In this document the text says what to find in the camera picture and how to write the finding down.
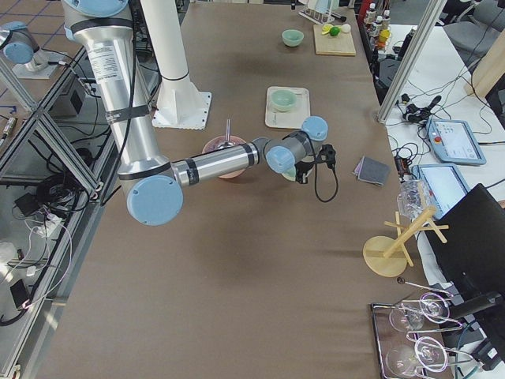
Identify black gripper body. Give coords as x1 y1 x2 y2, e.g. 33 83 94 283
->
294 160 315 176

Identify green bowl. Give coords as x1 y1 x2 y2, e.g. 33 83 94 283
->
282 166 297 182
270 89 297 112
281 29 305 47

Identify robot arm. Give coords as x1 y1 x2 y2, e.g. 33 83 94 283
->
62 1 328 226
1 21 57 80

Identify cream rectangular tray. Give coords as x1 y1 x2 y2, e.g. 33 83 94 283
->
265 86 311 129

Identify grey folded cloth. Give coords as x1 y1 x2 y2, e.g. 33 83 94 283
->
353 156 391 186

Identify green bowl on tray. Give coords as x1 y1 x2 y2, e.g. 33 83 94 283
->
270 89 297 112

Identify metal ice scoop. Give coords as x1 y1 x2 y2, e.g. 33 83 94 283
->
215 118 236 150

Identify pink bowl with ice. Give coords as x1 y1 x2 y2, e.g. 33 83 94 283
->
202 135 245 179

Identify wooden cup stand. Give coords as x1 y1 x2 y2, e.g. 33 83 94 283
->
362 185 451 279

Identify wooden cutting board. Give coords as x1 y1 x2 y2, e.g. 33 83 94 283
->
312 24 356 56

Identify green lime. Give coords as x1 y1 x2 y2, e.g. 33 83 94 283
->
329 26 341 36

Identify blue teach pendant near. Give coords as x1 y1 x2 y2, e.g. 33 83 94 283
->
411 163 470 220

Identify blue teach pendant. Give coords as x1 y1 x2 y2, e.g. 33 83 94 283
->
411 163 470 220
426 117 487 166

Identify blue teach pendant far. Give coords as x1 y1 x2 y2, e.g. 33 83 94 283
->
426 117 487 166

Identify wine glass far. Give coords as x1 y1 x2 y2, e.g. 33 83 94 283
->
389 292 449 332

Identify black monitor back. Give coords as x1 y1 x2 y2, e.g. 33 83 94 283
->
428 183 504 300

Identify wine glass rack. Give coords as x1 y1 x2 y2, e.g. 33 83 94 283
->
371 276 476 378

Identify wine glass near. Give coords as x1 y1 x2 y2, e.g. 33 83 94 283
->
386 336 448 378

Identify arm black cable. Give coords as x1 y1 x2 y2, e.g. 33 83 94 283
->
307 140 339 204

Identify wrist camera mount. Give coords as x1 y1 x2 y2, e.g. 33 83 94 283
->
316 144 336 171

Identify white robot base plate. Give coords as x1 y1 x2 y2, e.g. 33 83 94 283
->
152 92 212 130

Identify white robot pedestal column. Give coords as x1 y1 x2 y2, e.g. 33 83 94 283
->
140 0 189 81

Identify aluminium frame post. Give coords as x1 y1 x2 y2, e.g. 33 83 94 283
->
376 0 447 124

